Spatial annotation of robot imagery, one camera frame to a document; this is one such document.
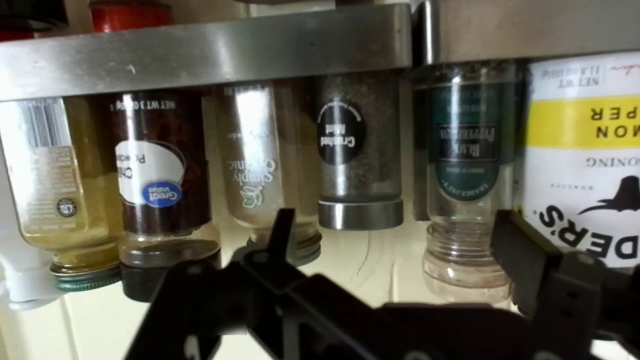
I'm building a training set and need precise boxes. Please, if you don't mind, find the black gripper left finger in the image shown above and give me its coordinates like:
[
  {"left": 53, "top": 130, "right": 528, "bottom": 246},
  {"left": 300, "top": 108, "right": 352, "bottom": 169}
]
[{"left": 126, "top": 208, "right": 374, "bottom": 360}]

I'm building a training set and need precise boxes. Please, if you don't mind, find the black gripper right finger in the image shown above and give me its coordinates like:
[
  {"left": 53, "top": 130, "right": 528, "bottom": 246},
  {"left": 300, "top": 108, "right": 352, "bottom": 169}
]
[{"left": 489, "top": 209, "right": 640, "bottom": 360}]

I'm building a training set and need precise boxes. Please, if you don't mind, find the crushed mint glass jar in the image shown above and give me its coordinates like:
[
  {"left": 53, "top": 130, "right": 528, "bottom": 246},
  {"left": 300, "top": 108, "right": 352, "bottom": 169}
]
[{"left": 314, "top": 72, "right": 404, "bottom": 229}]

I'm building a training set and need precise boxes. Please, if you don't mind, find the clear organic spice jar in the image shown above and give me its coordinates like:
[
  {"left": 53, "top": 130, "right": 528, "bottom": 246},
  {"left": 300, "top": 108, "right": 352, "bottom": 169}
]
[{"left": 219, "top": 79, "right": 322, "bottom": 265}]

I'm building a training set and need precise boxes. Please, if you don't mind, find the brown spice jar blue label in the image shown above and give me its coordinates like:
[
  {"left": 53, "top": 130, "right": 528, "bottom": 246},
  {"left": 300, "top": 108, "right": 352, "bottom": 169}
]
[{"left": 110, "top": 89, "right": 219, "bottom": 301}]

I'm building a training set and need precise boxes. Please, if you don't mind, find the black peppercorn glass jar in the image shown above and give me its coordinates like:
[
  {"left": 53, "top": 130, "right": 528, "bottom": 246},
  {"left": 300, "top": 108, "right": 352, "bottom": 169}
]
[{"left": 411, "top": 59, "right": 521, "bottom": 288}]

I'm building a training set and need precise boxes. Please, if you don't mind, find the yellow liquid glass jar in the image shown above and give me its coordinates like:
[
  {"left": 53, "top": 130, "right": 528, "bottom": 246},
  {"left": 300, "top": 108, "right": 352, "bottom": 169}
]
[{"left": 0, "top": 97, "right": 121, "bottom": 292}]

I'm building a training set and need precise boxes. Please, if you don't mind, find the metal spice shelf rack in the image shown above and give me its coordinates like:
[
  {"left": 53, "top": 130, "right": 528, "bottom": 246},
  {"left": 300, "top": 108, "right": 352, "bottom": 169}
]
[{"left": 0, "top": 0, "right": 640, "bottom": 100}]

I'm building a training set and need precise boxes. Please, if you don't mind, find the white yellow lemon pepper tin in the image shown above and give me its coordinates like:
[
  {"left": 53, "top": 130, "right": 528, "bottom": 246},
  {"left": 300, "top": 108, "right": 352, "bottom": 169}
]
[{"left": 521, "top": 52, "right": 640, "bottom": 267}]

